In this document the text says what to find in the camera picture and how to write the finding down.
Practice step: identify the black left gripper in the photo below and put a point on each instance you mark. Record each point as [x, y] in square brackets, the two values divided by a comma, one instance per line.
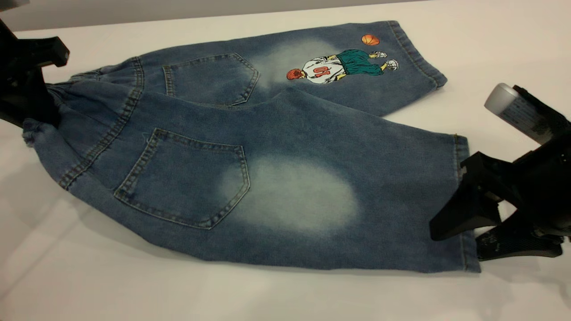
[22, 58]

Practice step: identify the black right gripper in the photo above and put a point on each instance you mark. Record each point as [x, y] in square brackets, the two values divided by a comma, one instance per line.
[546, 183]

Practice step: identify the blue denim shorts with basketball print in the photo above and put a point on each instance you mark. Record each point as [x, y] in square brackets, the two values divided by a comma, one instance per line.
[312, 147]

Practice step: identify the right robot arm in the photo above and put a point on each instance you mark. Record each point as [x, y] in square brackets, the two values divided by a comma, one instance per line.
[517, 109]

